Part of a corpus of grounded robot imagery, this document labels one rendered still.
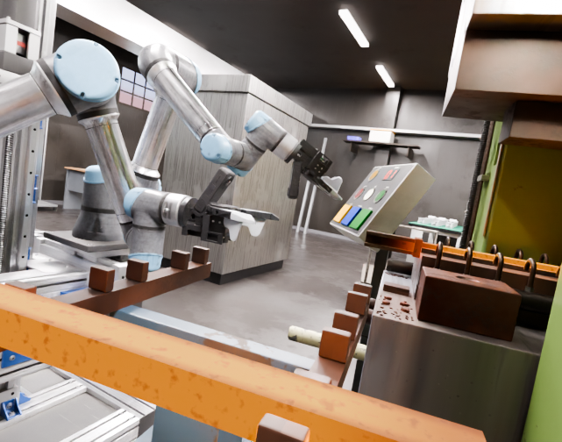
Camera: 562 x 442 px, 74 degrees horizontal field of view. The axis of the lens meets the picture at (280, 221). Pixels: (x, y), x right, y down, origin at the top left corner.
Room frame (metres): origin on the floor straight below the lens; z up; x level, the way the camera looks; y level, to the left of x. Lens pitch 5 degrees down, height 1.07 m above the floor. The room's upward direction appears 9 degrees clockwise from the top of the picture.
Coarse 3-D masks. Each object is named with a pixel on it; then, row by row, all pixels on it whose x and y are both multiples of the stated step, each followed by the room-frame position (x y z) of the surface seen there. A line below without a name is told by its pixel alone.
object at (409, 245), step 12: (372, 240) 0.72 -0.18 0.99; (384, 240) 0.72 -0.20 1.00; (396, 240) 0.71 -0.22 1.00; (408, 240) 0.70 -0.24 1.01; (420, 240) 0.68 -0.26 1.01; (396, 252) 0.70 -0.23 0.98; (408, 252) 0.69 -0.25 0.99; (420, 252) 0.68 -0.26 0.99; (456, 252) 0.67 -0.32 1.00; (516, 264) 0.64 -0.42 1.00; (540, 264) 0.63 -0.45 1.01
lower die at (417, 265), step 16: (432, 256) 0.64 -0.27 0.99; (448, 256) 0.66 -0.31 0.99; (416, 272) 0.68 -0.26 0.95; (480, 272) 0.60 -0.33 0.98; (512, 272) 0.59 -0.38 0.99; (528, 272) 0.62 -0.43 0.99; (544, 272) 0.62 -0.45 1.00; (416, 288) 0.63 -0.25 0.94; (512, 288) 0.59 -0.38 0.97; (544, 288) 0.57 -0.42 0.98; (528, 320) 0.58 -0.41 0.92; (544, 320) 0.57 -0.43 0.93
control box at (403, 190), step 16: (368, 176) 1.42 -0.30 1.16; (384, 176) 1.26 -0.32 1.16; (400, 176) 1.15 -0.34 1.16; (416, 176) 1.11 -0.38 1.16; (400, 192) 1.11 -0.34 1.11; (416, 192) 1.12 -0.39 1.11; (368, 208) 1.19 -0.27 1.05; (384, 208) 1.10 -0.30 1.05; (400, 208) 1.11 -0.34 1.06; (336, 224) 1.35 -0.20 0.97; (368, 224) 1.10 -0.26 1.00; (384, 224) 1.10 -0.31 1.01; (400, 224) 1.11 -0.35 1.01
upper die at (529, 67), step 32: (480, 32) 0.62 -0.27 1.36; (512, 32) 0.61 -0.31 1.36; (544, 32) 0.60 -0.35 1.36; (480, 64) 0.62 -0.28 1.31; (512, 64) 0.61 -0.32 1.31; (544, 64) 0.59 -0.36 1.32; (448, 96) 0.73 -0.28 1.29; (480, 96) 0.65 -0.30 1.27; (512, 96) 0.62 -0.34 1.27; (544, 96) 0.60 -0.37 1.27
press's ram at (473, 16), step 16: (464, 0) 0.81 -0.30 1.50; (480, 0) 0.58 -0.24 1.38; (496, 0) 0.57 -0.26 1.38; (512, 0) 0.57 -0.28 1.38; (528, 0) 0.56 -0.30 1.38; (544, 0) 0.55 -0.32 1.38; (560, 0) 0.55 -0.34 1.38; (464, 16) 0.72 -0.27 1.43; (480, 16) 0.58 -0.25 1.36; (496, 16) 0.58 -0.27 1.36; (512, 16) 0.57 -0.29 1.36; (528, 16) 0.56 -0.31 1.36; (544, 16) 0.56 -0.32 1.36; (560, 16) 0.55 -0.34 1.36; (464, 32) 0.66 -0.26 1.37
